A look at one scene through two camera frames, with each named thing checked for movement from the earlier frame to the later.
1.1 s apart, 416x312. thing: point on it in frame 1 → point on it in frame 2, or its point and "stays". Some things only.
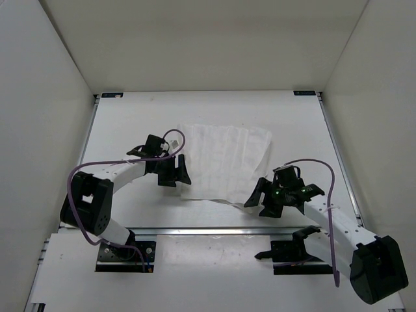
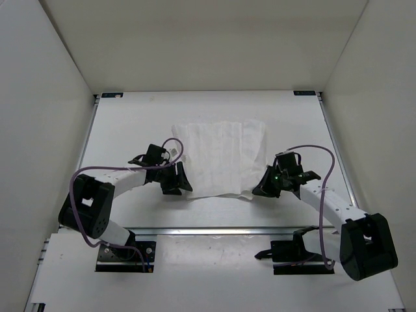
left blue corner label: (112, 95) stays
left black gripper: (179, 173) → (178, 180)
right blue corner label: (304, 93) stays
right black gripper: (255, 199) → (263, 188)
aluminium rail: (213, 230) stays
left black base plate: (112, 259) stays
